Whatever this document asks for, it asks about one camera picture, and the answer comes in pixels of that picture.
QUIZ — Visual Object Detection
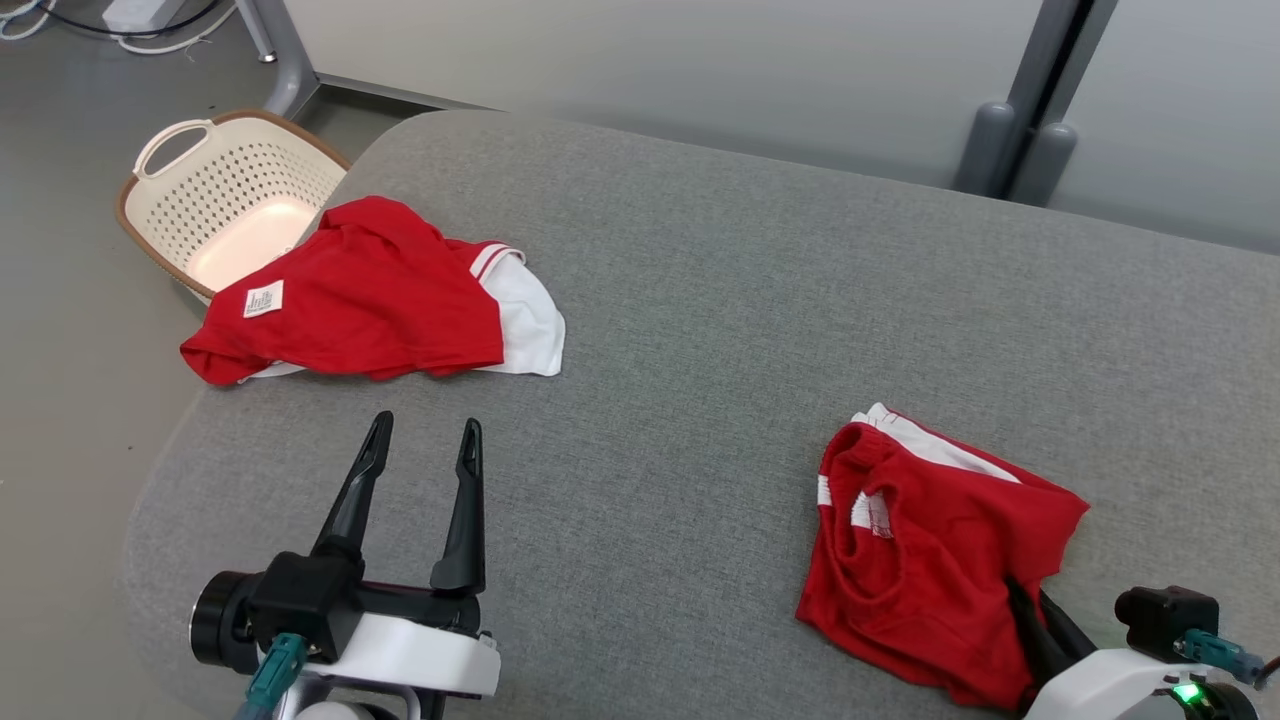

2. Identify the grey slanted partition leg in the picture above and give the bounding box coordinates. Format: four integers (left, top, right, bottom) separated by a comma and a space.
235, 0, 491, 119

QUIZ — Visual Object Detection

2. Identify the black floor cable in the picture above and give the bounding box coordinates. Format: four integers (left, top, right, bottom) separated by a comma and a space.
40, 0, 223, 43

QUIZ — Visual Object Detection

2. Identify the cream plastic laundry basket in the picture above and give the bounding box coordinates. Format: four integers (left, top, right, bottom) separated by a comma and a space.
115, 108, 351, 306

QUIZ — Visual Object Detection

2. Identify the red and white jersey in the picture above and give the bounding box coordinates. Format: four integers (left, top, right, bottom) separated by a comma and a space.
180, 196, 566, 387

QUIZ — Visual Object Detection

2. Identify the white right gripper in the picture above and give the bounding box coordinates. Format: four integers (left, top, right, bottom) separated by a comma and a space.
1005, 575, 1186, 720

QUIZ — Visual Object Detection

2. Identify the red jersey with number 23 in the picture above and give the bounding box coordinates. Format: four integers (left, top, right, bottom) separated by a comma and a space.
796, 403, 1091, 713

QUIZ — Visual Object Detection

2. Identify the white floor cable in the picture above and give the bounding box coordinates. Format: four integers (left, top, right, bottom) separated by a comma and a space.
0, 0, 238, 57

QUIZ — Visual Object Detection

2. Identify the white power strip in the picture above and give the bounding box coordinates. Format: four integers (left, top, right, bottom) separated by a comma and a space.
102, 0, 186, 33

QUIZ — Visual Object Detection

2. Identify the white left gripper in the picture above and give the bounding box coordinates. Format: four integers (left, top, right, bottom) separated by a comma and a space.
312, 411, 501, 698

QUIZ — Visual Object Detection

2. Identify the black cable with teal plug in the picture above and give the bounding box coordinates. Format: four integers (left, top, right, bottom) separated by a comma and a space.
1175, 630, 1280, 691
232, 633, 308, 720

